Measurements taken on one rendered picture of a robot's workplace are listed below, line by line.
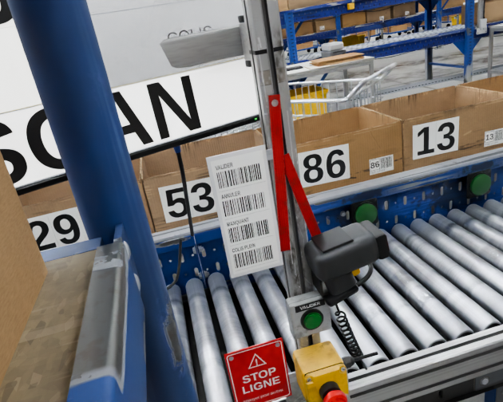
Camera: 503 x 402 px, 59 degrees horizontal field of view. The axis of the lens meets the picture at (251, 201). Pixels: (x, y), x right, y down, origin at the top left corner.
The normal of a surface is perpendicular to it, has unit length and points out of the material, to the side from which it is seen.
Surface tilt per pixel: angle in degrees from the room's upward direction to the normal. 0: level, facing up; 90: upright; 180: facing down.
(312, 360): 0
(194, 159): 89
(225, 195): 90
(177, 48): 90
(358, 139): 90
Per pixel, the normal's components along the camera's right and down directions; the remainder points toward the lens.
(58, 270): -0.16, -0.91
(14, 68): 0.53, 0.18
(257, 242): 0.23, 0.34
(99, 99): 0.84, 0.07
